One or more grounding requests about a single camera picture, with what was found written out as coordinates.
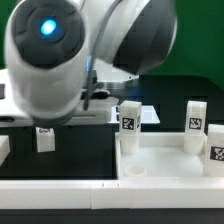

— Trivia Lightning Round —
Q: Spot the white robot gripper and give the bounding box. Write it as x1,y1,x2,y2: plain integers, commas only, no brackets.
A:
0,68,120,128

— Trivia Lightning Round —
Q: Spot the white square table top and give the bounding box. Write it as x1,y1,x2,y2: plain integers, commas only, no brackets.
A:
114,131,224,181

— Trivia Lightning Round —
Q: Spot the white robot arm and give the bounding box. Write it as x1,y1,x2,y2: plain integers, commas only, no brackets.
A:
0,0,177,128

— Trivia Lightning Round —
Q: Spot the white marker sheet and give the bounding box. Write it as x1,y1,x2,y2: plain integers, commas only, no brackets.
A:
111,106,160,124

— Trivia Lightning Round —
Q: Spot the white left obstacle rail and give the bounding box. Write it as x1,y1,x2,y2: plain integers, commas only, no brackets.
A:
0,136,10,166

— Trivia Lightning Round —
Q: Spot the white obstacle rail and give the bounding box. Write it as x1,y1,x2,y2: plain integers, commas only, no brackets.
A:
0,178,224,209
0,136,10,166

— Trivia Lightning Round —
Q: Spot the white front obstacle rail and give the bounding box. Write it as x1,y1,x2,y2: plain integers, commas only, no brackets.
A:
0,178,224,209

